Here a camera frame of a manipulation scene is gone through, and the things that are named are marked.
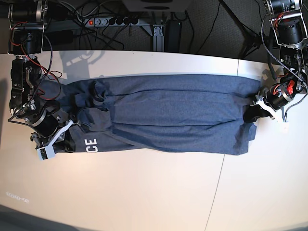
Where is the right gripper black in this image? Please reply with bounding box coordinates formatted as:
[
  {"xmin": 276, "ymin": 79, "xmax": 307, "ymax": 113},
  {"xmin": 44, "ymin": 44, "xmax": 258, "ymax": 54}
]
[{"xmin": 26, "ymin": 109, "xmax": 75, "ymax": 153}]

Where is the blue grey T-shirt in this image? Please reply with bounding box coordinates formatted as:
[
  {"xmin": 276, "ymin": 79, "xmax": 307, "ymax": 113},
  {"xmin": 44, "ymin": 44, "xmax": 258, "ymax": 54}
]
[{"xmin": 42, "ymin": 75, "xmax": 260, "ymax": 155}]

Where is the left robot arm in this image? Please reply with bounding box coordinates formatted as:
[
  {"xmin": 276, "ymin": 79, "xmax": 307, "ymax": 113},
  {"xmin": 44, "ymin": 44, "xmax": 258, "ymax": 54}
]
[{"xmin": 243, "ymin": 0, "xmax": 308, "ymax": 123}]

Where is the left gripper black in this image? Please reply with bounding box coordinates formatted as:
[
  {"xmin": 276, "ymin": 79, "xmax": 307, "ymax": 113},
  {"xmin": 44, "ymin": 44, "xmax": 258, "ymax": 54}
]
[{"xmin": 243, "ymin": 83, "xmax": 295, "ymax": 123}]

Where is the black tripod stand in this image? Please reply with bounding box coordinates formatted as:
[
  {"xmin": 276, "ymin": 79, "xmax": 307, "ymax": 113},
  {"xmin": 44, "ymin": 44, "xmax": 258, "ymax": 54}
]
[{"xmin": 219, "ymin": 0, "xmax": 262, "ymax": 59}]

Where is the grey box with speaker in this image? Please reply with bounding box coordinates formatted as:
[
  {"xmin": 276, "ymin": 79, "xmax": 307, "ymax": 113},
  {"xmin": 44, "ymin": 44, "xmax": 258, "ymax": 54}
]
[{"xmin": 122, "ymin": 0, "xmax": 192, "ymax": 12}]

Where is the aluminium frame post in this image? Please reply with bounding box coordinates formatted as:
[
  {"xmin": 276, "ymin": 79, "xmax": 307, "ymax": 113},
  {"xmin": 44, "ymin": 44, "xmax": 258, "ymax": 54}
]
[{"xmin": 139, "ymin": 12, "xmax": 167, "ymax": 52}]

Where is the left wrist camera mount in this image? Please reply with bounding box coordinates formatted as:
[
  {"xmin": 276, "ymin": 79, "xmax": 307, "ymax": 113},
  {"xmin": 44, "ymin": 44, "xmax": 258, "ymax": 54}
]
[{"xmin": 251, "ymin": 88, "xmax": 289, "ymax": 133}]

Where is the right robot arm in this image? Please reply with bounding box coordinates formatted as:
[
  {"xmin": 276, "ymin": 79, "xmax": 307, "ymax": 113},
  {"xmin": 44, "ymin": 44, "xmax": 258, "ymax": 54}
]
[{"xmin": 8, "ymin": 0, "xmax": 76, "ymax": 159}]

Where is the white power strip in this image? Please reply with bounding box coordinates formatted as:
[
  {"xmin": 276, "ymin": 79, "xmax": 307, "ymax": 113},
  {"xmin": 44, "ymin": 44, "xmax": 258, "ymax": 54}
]
[{"xmin": 85, "ymin": 16, "xmax": 140, "ymax": 28}]

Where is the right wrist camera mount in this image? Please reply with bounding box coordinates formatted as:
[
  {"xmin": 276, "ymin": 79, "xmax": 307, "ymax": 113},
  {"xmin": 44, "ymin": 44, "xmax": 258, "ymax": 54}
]
[{"xmin": 30, "ymin": 120, "xmax": 78, "ymax": 160}]

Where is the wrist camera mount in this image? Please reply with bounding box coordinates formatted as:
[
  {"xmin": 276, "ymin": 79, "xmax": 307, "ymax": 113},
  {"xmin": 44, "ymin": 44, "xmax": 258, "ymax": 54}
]
[
  {"xmin": 30, "ymin": 120, "xmax": 78, "ymax": 160},
  {"xmin": 251, "ymin": 88, "xmax": 289, "ymax": 133}
]

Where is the black power adapter brick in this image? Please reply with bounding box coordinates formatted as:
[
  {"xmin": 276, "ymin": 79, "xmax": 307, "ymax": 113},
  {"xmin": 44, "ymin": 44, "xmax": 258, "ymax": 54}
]
[{"xmin": 165, "ymin": 20, "xmax": 182, "ymax": 53}]

